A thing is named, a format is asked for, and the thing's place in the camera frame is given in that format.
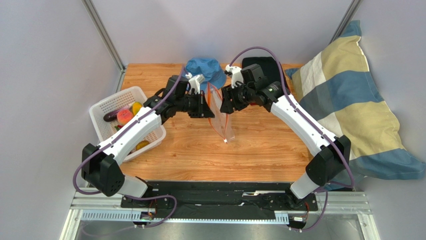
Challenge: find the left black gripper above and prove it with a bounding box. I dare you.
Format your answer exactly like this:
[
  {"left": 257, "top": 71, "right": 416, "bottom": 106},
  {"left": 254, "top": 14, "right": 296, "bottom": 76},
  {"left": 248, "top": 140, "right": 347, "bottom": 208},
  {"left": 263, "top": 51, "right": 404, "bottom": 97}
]
[{"left": 175, "top": 91, "right": 215, "bottom": 119}]

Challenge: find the clear orange-zip bag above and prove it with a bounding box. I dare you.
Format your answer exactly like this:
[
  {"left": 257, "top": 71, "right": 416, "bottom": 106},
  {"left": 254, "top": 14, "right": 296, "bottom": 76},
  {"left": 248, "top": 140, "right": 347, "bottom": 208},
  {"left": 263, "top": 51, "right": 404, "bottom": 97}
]
[{"left": 206, "top": 82, "right": 235, "bottom": 144}]

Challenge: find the pink peach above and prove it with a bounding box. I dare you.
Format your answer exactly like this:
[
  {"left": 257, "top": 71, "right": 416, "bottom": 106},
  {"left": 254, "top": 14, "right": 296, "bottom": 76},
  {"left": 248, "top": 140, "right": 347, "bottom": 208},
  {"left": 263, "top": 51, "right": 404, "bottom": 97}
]
[{"left": 116, "top": 109, "right": 134, "bottom": 126}]

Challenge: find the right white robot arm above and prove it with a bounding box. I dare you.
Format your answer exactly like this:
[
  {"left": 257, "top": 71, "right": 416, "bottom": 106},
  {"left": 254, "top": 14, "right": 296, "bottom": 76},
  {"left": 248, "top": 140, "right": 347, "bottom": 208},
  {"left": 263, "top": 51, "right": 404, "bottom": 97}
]
[{"left": 220, "top": 64, "right": 351, "bottom": 200}]

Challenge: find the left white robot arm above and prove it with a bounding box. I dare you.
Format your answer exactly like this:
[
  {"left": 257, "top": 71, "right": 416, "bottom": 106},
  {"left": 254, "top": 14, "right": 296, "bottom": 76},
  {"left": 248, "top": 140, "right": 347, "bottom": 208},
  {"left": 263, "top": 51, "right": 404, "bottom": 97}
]
[{"left": 75, "top": 74, "right": 215, "bottom": 198}]

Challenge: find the blue bucket hat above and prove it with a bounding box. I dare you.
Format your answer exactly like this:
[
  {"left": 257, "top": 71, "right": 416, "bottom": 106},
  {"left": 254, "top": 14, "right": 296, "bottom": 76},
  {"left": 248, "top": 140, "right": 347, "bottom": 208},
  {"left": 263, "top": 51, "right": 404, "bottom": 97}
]
[{"left": 185, "top": 57, "right": 227, "bottom": 90}]

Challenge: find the black folded cloth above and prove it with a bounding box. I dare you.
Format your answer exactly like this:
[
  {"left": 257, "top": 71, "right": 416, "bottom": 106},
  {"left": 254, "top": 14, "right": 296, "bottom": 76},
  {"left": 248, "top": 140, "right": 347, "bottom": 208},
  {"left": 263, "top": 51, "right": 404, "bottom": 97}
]
[{"left": 241, "top": 56, "right": 291, "bottom": 94}]

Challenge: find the yellow green mango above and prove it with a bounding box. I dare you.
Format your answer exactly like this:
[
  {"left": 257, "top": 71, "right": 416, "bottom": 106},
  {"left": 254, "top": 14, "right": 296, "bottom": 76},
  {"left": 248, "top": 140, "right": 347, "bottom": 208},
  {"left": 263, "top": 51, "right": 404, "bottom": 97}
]
[{"left": 130, "top": 101, "right": 143, "bottom": 116}]

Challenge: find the yellow brown passion fruit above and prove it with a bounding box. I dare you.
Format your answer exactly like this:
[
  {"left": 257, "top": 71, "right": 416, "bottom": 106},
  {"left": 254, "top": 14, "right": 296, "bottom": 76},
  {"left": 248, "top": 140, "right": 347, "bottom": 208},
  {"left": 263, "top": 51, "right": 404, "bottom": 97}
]
[{"left": 135, "top": 140, "right": 150, "bottom": 151}]

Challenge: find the white plastic basket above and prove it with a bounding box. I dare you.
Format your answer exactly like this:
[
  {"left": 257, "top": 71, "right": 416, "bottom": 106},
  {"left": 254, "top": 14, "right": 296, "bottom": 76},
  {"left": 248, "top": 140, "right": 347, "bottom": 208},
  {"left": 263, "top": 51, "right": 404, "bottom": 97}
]
[{"left": 88, "top": 86, "right": 167, "bottom": 163}]

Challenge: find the purple eggplant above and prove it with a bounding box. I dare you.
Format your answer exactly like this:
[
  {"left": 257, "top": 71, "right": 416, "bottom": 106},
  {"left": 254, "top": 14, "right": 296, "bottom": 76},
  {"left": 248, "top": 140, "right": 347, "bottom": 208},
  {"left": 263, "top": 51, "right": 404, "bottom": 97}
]
[{"left": 103, "top": 107, "right": 129, "bottom": 123}]

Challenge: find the blue yellow checked pillow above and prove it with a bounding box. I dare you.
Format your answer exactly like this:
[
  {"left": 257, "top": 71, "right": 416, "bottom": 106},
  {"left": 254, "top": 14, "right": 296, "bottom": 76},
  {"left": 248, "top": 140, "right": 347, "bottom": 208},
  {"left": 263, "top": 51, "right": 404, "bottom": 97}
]
[{"left": 285, "top": 20, "right": 426, "bottom": 190}]

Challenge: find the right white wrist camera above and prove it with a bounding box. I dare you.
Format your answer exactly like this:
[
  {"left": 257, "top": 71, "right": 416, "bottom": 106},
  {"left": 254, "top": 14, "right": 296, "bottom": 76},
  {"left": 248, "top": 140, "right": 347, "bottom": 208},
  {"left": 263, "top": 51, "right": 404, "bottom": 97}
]
[{"left": 224, "top": 64, "right": 244, "bottom": 89}]

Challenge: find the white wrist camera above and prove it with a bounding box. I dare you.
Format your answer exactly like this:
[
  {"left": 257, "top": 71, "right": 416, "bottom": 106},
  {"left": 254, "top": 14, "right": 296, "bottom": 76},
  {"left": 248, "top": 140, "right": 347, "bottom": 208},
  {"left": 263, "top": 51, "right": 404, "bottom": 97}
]
[
  {"left": 185, "top": 73, "right": 205, "bottom": 94},
  {"left": 224, "top": 64, "right": 244, "bottom": 89}
]

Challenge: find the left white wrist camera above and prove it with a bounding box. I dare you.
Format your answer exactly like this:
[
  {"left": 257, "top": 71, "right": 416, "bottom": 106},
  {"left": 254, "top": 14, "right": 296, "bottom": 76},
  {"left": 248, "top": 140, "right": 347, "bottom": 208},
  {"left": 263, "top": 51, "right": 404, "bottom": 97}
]
[{"left": 185, "top": 73, "right": 205, "bottom": 94}]

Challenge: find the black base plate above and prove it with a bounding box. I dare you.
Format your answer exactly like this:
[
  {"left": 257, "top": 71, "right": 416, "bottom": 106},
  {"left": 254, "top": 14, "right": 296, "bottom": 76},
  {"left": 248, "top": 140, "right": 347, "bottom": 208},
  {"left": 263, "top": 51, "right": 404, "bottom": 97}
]
[{"left": 120, "top": 181, "right": 319, "bottom": 221}]

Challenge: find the right aluminium corner post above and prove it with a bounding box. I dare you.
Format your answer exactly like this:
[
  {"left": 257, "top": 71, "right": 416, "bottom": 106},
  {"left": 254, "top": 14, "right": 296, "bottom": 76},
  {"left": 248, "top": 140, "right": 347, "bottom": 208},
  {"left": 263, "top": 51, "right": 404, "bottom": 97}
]
[{"left": 329, "top": 0, "right": 363, "bottom": 43}]

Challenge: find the aluminium corner post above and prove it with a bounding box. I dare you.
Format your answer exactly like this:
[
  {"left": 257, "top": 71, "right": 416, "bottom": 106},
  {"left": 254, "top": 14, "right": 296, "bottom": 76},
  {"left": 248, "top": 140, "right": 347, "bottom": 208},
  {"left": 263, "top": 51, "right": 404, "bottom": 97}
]
[
  {"left": 329, "top": 0, "right": 363, "bottom": 43},
  {"left": 82, "top": 0, "right": 127, "bottom": 92}
]

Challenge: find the left aluminium corner post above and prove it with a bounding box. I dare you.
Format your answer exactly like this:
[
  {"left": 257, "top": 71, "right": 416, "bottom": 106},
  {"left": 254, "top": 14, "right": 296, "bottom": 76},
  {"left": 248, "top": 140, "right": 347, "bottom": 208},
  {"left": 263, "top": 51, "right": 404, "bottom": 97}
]
[{"left": 82, "top": 0, "right": 127, "bottom": 92}]

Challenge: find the aluminium frame rail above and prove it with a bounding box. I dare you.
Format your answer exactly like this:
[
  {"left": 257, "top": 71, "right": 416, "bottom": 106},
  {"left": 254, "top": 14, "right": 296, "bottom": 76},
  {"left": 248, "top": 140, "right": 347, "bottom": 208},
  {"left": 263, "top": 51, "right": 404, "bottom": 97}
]
[{"left": 60, "top": 191, "right": 380, "bottom": 240}]

